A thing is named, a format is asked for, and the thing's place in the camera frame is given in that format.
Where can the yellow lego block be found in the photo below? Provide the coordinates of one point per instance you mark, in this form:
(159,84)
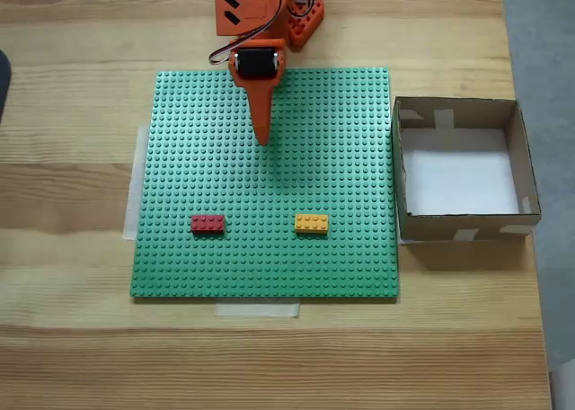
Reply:
(311,223)

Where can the green lego baseplate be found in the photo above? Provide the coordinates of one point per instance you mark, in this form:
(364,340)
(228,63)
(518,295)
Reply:
(269,194)

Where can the red lego block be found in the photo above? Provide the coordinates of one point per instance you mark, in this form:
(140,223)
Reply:
(208,224)

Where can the open cardboard box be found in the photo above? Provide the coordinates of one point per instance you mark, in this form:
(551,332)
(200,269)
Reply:
(449,230)

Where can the translucent tape strip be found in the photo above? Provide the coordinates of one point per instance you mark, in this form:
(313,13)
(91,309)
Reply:
(256,309)
(132,194)

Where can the white paper sheet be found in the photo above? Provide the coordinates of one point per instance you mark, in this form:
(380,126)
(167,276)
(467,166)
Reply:
(458,180)

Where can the black rounded object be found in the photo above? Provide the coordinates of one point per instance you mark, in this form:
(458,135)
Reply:
(3,82)

